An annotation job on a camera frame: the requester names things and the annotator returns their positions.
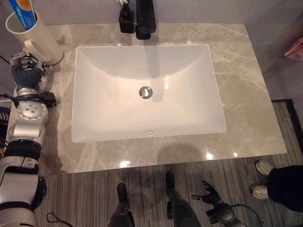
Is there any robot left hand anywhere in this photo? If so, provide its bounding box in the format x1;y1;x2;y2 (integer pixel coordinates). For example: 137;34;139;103
10;52;48;90

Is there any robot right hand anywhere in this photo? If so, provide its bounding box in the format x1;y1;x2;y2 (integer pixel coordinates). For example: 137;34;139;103
191;181;224;205

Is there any white rectangular sink basin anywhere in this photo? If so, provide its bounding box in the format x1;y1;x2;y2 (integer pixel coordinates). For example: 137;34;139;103
71;44;227;144

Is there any chrome sink drain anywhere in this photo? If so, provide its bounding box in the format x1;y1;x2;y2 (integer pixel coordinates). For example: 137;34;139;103
139;86;153;99

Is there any robot right leg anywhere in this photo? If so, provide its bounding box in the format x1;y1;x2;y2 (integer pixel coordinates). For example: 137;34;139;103
165;171;202;227

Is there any robot leg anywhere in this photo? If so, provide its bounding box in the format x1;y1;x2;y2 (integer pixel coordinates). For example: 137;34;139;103
165;171;202;227
107;183;136;227

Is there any blue toothpaste tube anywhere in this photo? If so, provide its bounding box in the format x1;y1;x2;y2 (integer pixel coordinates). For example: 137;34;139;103
8;0;38;32

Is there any person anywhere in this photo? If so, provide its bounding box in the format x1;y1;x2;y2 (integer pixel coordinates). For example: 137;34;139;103
250;160;303;213

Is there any robot left leg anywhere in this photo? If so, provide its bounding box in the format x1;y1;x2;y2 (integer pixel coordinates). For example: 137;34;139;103
107;183;136;227

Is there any small black vase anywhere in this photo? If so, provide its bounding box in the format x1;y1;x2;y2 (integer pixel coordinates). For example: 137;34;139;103
119;5;137;34

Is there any black faucet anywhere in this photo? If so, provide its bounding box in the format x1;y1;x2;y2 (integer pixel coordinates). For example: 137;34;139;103
135;0;157;40

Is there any pink plastic bag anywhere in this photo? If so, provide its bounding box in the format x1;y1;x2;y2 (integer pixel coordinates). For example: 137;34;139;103
284;37;303;61

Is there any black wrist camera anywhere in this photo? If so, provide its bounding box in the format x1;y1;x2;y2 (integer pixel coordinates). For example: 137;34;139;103
38;91;57;107

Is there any cream cup with handle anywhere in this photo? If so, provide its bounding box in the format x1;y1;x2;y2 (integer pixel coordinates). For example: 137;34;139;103
5;10;64;65

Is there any black cable bundle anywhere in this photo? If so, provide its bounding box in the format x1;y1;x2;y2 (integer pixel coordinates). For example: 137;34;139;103
0;94;17;148

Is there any black floor frame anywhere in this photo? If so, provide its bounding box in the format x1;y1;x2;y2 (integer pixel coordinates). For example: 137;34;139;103
271;98;303;143

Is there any black cable on floor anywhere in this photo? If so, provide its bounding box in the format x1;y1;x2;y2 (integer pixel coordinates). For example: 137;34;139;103
46;212;72;227

